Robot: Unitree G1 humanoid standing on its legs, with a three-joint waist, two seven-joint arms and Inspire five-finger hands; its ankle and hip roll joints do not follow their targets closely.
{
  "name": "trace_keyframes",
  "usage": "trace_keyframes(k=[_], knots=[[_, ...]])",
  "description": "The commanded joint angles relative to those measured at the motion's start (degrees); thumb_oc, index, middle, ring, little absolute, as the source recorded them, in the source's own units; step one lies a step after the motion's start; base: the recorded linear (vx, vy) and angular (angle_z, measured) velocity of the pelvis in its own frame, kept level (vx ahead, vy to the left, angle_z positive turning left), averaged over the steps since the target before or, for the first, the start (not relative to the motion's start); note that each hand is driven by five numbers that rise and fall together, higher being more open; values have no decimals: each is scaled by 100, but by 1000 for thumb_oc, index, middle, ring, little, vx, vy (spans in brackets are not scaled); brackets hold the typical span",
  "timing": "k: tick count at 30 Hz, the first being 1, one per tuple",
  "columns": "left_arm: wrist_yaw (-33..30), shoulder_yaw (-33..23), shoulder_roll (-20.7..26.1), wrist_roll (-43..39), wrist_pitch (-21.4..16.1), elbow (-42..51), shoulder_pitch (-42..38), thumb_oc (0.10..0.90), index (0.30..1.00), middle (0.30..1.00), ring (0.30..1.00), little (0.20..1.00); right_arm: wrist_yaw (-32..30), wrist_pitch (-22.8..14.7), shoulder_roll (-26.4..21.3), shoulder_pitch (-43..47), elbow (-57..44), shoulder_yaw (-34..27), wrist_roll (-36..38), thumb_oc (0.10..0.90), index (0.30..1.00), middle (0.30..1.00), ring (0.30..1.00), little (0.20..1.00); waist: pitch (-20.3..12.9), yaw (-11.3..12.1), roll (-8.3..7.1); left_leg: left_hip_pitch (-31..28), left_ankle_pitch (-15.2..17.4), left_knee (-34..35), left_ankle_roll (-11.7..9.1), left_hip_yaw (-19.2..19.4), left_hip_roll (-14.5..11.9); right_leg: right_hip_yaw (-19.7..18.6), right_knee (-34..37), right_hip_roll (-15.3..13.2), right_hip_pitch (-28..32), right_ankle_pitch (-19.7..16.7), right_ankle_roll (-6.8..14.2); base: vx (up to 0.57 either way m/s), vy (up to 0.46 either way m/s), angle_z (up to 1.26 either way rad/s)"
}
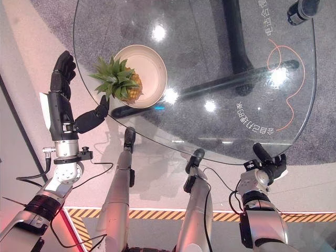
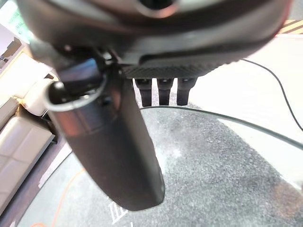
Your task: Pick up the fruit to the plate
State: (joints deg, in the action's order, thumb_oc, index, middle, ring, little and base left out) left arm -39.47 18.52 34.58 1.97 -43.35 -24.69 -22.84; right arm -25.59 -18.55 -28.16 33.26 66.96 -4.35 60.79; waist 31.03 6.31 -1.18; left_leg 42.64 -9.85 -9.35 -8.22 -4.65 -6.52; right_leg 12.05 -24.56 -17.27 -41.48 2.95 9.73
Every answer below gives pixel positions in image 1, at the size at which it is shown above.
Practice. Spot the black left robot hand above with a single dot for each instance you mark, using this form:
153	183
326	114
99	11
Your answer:
61	110

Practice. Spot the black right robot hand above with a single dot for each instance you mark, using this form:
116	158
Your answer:
273	165

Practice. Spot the pineapple with green crown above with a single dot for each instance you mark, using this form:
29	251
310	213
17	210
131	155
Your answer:
123	81

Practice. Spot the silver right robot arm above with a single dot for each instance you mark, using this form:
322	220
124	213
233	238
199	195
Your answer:
258	210

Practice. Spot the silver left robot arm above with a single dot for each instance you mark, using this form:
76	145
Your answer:
39	199

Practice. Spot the cream round plate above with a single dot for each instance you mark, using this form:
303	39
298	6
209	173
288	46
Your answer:
147	76

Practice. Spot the silver right robot leg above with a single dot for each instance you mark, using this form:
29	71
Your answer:
195	204

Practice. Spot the silver robot leg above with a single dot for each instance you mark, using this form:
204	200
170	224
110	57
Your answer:
116	194
195	204

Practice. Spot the round glass table top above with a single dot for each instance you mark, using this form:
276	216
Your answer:
210	92

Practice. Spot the silver left robot leg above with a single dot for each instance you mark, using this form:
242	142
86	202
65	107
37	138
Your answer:
116	194

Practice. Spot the black table base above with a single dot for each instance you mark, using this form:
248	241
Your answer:
236	65

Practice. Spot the yellow black hazard tape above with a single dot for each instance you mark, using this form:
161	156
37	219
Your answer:
168	214

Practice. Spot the black bottle with label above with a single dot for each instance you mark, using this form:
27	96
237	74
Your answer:
302	11

